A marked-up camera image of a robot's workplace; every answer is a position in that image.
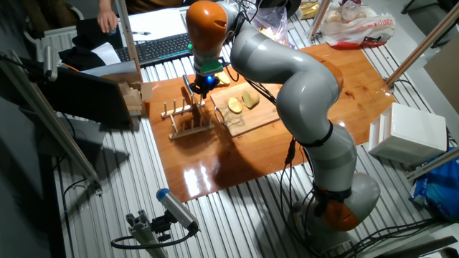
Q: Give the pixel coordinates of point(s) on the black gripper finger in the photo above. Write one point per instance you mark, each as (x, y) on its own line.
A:
(205, 92)
(193, 89)

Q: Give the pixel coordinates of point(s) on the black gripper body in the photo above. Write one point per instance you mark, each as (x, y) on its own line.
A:
(203, 80)

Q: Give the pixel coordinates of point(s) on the steel cleaver knife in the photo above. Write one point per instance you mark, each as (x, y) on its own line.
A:
(187, 84)

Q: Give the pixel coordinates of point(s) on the person's forearm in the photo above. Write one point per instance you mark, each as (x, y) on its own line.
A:
(105, 4)

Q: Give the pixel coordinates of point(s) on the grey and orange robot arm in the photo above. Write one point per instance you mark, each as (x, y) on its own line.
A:
(305, 82)

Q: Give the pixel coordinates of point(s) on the person's bare hand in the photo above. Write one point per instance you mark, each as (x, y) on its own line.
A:
(107, 19)

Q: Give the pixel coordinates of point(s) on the pale potato slice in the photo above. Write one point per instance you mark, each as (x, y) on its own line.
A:
(224, 78)

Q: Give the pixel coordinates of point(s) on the freshly cut potato slice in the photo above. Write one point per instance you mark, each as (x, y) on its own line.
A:
(235, 105)

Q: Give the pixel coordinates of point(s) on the halved potato chunk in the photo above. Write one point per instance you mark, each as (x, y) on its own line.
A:
(250, 99)

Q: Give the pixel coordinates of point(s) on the wooden peg dish rack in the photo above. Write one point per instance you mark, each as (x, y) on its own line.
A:
(186, 134)

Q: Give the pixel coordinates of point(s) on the black computer keyboard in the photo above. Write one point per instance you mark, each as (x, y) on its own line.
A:
(161, 50)

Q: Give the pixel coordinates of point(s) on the wooden cutting board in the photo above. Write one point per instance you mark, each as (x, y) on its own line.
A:
(258, 118)

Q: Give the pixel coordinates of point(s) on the large white paper sheet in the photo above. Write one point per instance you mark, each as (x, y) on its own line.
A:
(161, 21)

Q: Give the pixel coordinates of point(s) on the dark pen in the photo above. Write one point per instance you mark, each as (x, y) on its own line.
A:
(141, 33)

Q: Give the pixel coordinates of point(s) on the clear plastic bag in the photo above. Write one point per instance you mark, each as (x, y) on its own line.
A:
(272, 25)

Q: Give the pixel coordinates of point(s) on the small white paper sheet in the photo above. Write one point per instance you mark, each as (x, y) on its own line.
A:
(107, 53)

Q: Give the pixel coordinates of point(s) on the black monitor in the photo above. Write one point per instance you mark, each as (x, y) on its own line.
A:
(82, 96)

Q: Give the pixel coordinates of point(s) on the black cloth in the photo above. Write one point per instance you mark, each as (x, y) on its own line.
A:
(79, 59)

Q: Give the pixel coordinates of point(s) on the gold snack packet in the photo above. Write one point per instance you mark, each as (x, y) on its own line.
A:
(309, 9)

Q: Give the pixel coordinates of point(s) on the white slatted rack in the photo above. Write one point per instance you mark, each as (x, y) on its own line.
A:
(54, 36)

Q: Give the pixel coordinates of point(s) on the white shopping bag red print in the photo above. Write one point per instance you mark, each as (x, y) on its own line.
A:
(358, 28)

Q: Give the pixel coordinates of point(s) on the white plastic box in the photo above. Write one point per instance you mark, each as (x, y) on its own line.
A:
(412, 132)

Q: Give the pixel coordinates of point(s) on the brown cardboard panel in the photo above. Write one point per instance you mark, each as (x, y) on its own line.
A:
(444, 71)

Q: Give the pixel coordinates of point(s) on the blue plastic bag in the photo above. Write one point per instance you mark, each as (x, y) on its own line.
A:
(437, 186)

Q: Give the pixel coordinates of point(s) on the green wrist mount plate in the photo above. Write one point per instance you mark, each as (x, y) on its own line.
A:
(211, 66)

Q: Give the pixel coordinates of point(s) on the aluminium frame strut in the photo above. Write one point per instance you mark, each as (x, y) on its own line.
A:
(128, 36)
(319, 18)
(423, 44)
(434, 163)
(54, 120)

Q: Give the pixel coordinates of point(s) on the grey camera with blue end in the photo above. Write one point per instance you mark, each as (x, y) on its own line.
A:
(175, 208)

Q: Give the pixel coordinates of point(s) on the small grey frame camera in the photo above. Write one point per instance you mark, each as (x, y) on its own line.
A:
(50, 62)

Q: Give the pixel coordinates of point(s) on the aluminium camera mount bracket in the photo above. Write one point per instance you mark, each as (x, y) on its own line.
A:
(143, 233)

